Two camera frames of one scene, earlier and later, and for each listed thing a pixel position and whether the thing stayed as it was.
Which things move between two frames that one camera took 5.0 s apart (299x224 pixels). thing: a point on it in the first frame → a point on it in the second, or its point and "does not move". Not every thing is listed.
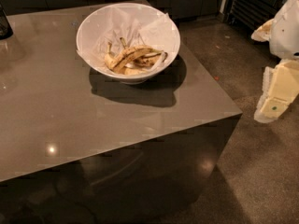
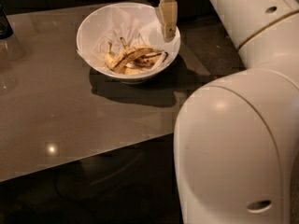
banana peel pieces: x=134 y=59 does not move
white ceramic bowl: x=128 y=42 does not move
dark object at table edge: x=6 y=29 does not move
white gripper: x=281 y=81 → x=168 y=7
